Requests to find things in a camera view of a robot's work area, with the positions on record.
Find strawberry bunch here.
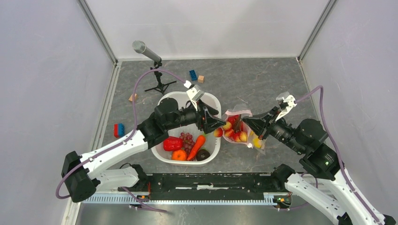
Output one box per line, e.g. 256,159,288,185
213,114,249,143

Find red blue toy brick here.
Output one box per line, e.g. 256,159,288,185
114,123,125,138

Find clear zip top bag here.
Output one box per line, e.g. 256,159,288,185
222,104,265,155

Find grey microphone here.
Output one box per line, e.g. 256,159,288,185
132,40,161,63

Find small wooden cube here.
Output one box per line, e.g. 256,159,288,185
198,75,205,83

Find purple cable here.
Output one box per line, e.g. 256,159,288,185
55,68,190,200
293,85,384,224

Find red bell pepper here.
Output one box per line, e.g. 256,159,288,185
163,136,184,151

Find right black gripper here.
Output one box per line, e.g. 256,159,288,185
241,105,306,153

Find orange tangerine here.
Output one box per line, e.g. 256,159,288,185
171,150,188,161

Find purple grapes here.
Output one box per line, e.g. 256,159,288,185
180,132,195,154

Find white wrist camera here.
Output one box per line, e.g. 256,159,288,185
184,80,205,111
275,92,297,121

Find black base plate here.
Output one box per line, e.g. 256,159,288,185
128,172,292,201

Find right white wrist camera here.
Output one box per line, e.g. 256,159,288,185
275,92,297,121

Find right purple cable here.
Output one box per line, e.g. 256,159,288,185
293,85,384,224

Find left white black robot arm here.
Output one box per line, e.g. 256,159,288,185
55,98,226,203

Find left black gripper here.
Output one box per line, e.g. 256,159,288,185
165,99,226,134

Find yellow pear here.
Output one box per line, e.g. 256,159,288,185
252,135,263,149

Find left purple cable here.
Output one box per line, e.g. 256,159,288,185
55,68,190,200

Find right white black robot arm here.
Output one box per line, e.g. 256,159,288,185
242,107,397,225

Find white cable duct rail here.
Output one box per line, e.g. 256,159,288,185
81,194,277,206

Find dark avocado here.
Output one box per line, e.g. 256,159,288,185
196,149,211,161

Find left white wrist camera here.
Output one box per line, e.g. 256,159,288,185
184,80,205,111

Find orange carrot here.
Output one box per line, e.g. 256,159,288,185
187,135,206,161

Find wooden block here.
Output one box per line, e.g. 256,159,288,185
129,94,138,102

